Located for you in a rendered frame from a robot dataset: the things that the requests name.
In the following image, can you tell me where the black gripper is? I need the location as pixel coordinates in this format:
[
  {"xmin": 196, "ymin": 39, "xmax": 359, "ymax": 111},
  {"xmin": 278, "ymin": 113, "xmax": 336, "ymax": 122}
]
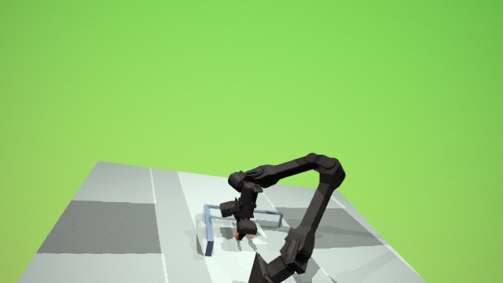
[{"xmin": 233, "ymin": 197, "xmax": 258, "ymax": 241}]

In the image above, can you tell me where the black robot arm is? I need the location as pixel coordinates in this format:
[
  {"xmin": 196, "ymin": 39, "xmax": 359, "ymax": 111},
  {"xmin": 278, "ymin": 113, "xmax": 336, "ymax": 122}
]
[{"xmin": 219, "ymin": 153, "xmax": 346, "ymax": 283}]

